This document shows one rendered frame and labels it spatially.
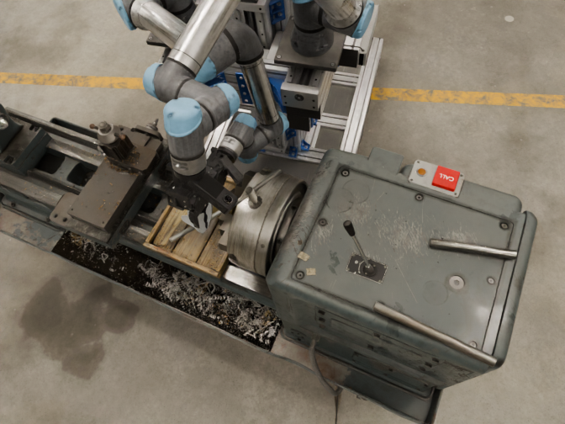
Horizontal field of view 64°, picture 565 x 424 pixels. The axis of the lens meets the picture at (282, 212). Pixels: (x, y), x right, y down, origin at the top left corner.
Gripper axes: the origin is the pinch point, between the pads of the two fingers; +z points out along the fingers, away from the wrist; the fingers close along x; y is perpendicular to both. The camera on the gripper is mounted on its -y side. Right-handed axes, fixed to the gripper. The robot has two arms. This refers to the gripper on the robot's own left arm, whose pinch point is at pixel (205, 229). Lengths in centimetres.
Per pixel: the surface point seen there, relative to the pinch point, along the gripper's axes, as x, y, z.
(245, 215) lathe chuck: -12.5, -4.7, 4.5
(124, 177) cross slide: -28, 53, 25
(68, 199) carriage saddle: -17, 73, 36
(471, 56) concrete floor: -249, -51, 52
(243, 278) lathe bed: -16.9, -1.0, 41.0
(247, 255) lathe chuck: -7.4, -7.9, 14.4
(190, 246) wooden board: -18.8, 20.8, 37.9
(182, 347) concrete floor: -22, 39, 130
